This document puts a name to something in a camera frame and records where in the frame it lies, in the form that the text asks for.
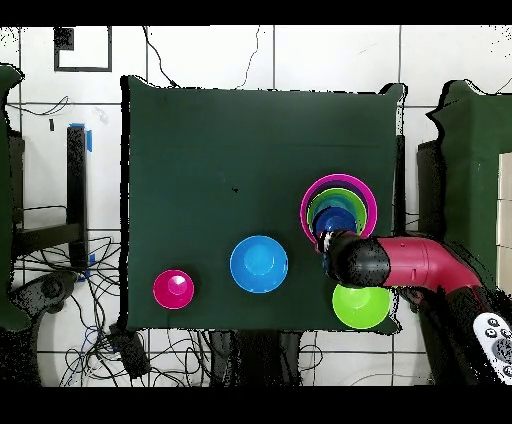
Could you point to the white boxes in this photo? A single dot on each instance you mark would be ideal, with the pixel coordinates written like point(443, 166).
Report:
point(504, 208)

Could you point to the black power adapter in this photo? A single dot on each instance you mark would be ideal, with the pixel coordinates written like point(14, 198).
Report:
point(128, 352)

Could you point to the small pink bowl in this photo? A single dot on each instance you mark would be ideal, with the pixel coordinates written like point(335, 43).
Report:
point(170, 298)

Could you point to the green-clothed side table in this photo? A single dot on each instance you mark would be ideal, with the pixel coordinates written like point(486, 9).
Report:
point(472, 180)
point(4, 180)

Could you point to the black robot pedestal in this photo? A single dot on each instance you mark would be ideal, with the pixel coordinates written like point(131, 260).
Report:
point(256, 356)

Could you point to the green bowl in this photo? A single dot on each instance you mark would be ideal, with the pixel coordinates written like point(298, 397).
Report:
point(360, 308)
point(340, 192)

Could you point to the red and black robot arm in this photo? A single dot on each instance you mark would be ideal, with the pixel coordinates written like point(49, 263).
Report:
point(420, 260)

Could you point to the dark green table cloth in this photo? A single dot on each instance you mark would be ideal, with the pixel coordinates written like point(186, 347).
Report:
point(240, 140)

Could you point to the black post with blue tape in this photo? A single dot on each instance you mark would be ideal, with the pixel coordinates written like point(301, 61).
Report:
point(76, 192)

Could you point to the light blue straight-sided bowl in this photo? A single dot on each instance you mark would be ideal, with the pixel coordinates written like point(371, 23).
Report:
point(336, 201)

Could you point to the large pink bowl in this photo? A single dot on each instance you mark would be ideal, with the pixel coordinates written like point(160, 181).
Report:
point(340, 176)

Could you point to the large blue bowl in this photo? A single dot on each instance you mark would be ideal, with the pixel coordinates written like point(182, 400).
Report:
point(259, 264)

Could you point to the purple bowl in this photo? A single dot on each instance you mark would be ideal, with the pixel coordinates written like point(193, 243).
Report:
point(316, 188)

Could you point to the black square floor frame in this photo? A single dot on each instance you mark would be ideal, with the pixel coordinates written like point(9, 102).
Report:
point(63, 38)

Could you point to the small dark blue bowl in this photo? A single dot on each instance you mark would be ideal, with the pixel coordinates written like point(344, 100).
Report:
point(334, 220)

